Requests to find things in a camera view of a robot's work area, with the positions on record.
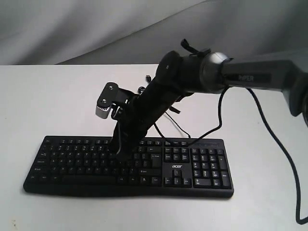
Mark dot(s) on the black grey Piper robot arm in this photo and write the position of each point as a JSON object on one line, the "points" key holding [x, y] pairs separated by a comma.
{"points": [[178, 77]]}

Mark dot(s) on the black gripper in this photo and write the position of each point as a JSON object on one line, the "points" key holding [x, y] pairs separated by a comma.
{"points": [[137, 113]]}

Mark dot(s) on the black Acer keyboard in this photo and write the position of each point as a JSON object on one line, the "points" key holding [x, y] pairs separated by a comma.
{"points": [[83, 166]]}

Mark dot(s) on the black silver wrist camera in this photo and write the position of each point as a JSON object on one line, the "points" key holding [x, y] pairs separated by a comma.
{"points": [[111, 96]]}

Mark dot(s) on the grey backdrop cloth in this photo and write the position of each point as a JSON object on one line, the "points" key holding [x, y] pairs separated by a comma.
{"points": [[142, 31]]}

